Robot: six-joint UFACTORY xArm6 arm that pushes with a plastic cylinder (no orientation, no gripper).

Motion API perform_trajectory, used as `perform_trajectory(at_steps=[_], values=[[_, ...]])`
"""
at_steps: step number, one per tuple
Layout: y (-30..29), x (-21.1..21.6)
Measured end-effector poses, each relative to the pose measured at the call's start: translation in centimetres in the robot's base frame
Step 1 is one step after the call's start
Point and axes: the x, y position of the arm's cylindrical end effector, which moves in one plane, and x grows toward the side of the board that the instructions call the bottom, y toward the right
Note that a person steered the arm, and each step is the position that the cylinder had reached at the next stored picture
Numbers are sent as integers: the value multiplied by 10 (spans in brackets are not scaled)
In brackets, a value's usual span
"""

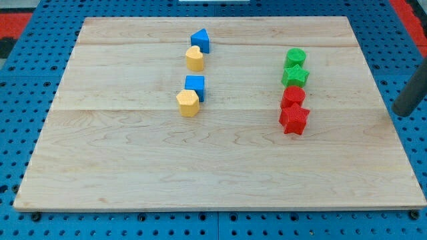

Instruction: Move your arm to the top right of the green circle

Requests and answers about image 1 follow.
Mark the yellow hexagon block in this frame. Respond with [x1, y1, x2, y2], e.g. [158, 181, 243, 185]
[176, 89, 199, 117]

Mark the blue cube block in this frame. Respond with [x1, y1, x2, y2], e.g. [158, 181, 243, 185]
[184, 75, 205, 102]

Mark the wooden board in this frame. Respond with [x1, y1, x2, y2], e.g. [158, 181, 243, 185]
[13, 17, 426, 212]

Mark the yellow heart block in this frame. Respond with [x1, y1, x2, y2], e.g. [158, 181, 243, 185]
[185, 45, 204, 72]

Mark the red star block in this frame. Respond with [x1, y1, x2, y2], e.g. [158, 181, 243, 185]
[279, 103, 310, 135]

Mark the red cylinder block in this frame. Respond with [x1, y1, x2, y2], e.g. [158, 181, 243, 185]
[280, 85, 306, 109]

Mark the blue triangle block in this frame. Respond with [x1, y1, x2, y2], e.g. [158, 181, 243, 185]
[190, 29, 210, 53]

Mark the green star block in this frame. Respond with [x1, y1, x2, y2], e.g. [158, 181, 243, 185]
[281, 65, 310, 88]

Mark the green cylinder block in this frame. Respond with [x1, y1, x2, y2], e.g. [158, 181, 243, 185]
[284, 48, 306, 68]

